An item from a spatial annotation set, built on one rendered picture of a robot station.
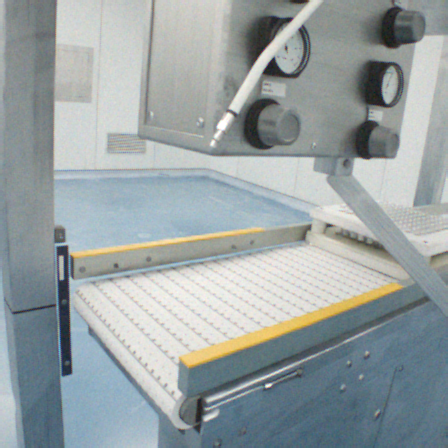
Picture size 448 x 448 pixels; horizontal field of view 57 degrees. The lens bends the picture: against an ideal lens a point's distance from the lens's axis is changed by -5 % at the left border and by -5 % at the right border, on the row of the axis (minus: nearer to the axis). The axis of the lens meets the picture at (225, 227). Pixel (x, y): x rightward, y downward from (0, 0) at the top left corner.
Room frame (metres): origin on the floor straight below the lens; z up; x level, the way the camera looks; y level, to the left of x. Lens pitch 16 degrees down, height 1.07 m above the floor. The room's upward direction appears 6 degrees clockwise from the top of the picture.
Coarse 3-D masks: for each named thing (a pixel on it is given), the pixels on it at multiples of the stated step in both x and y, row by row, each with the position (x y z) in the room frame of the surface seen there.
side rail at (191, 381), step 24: (408, 288) 0.53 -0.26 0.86; (360, 312) 0.45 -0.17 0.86; (384, 312) 0.49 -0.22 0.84; (288, 336) 0.37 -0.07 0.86; (312, 336) 0.40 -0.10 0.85; (216, 360) 0.32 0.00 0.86; (240, 360) 0.33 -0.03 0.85; (264, 360) 0.35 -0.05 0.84; (192, 384) 0.30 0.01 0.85; (216, 384) 0.32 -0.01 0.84
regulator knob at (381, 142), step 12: (372, 120) 0.36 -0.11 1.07; (360, 132) 0.35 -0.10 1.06; (372, 132) 0.35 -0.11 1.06; (384, 132) 0.35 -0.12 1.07; (396, 132) 0.35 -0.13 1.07; (360, 144) 0.35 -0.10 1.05; (372, 144) 0.35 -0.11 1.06; (384, 144) 0.34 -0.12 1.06; (396, 144) 0.35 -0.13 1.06; (360, 156) 0.36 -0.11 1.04; (372, 156) 0.36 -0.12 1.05; (384, 156) 0.35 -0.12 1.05
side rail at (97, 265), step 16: (416, 208) 1.08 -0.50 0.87; (432, 208) 1.14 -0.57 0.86; (288, 224) 0.78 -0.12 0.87; (304, 224) 0.79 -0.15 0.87; (208, 240) 0.64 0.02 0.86; (224, 240) 0.67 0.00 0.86; (240, 240) 0.69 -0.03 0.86; (256, 240) 0.71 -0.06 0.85; (272, 240) 0.74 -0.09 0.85; (288, 240) 0.76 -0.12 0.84; (96, 256) 0.53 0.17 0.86; (112, 256) 0.54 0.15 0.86; (128, 256) 0.56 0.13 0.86; (144, 256) 0.57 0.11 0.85; (160, 256) 0.59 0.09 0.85; (176, 256) 0.61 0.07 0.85; (192, 256) 0.63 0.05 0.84; (208, 256) 0.65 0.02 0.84; (80, 272) 0.51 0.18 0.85; (96, 272) 0.53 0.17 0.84; (112, 272) 0.54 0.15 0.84
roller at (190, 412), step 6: (192, 396) 0.32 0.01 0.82; (198, 396) 0.32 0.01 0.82; (186, 402) 0.31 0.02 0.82; (192, 402) 0.32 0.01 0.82; (198, 402) 0.32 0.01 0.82; (180, 408) 0.31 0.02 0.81; (186, 408) 0.31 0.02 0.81; (192, 408) 0.32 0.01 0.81; (198, 408) 0.32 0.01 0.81; (180, 414) 0.31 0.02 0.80; (186, 414) 0.31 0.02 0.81; (192, 414) 0.32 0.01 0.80; (198, 414) 0.32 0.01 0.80; (186, 420) 0.31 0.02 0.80; (192, 420) 0.32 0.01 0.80; (198, 420) 0.32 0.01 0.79
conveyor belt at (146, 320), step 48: (96, 288) 0.50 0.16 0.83; (144, 288) 0.52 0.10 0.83; (192, 288) 0.53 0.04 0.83; (240, 288) 0.55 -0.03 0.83; (288, 288) 0.56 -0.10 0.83; (336, 288) 0.58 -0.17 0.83; (144, 336) 0.40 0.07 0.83; (192, 336) 0.41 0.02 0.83; (240, 336) 0.42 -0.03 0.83; (144, 384) 0.35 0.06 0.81
